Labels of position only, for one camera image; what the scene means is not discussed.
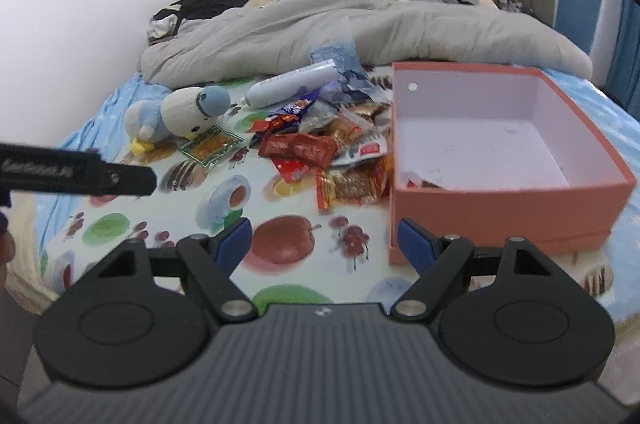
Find white label snack packet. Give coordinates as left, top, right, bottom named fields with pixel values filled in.
left=330, top=139, right=390, bottom=165

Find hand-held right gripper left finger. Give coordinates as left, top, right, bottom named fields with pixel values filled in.
left=95, top=217, right=258, bottom=322

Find golden snack packet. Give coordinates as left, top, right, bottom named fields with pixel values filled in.
left=345, top=102, right=391, bottom=120

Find yellow red strip packet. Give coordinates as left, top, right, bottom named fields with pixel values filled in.
left=314, top=169, right=336, bottom=212

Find small dark snack packet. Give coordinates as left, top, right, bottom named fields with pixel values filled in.
left=405, top=174, right=443, bottom=191

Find flat red snack packet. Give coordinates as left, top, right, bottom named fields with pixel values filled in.
left=270, top=157, right=321, bottom=184

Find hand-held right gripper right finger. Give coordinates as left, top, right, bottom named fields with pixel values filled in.
left=391, top=217, right=556, bottom=321

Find light blue bed sheet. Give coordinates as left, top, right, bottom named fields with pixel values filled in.
left=35, top=69, right=640, bottom=255

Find brown orange snack packet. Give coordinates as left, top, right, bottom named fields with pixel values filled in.
left=327, top=167, right=393, bottom=205

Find clear blue plastic bag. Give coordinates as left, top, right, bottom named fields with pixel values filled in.
left=310, top=44, right=361, bottom=70

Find pink cardboard box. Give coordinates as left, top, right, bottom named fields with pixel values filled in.
left=389, top=61, right=637, bottom=266

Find dark blue crumpled wrapper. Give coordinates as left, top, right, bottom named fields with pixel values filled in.
left=340, top=69, right=392, bottom=105

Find black clothing pile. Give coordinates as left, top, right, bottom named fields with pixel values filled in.
left=147, top=0, right=271, bottom=40

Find orange translucent snack packet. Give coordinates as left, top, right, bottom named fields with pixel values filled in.
left=330, top=111, right=381, bottom=150

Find grey duvet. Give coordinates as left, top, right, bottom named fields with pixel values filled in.
left=139, top=0, right=593, bottom=86

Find blue white plush penguin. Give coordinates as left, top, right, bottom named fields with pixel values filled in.
left=124, top=85, right=232, bottom=154

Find white tube bottle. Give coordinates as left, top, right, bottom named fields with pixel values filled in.
left=245, top=59, right=337, bottom=108

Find green snack packet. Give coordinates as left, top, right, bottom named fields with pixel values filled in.
left=178, top=125, right=246, bottom=167

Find person's left hand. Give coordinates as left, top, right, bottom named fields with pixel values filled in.
left=0, top=210, right=17, bottom=285

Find blue curtain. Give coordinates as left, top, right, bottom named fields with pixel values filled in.
left=607, top=0, right=640, bottom=115

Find dark red snack packet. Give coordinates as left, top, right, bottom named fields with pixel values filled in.
left=257, top=133, right=297, bottom=160
left=292, top=134, right=338, bottom=167

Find blue chair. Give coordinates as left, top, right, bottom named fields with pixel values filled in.
left=555, top=0, right=606, bottom=78

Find fruit print mat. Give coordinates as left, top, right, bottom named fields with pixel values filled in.
left=10, top=64, right=640, bottom=320

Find blue snack packet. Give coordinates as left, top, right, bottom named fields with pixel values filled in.
left=265, top=97, right=321, bottom=127

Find silver grey snack packet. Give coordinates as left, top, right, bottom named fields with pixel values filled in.
left=300, top=102, right=341, bottom=135

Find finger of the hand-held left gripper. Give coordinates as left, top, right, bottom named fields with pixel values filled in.
left=101, top=161, right=157, bottom=197

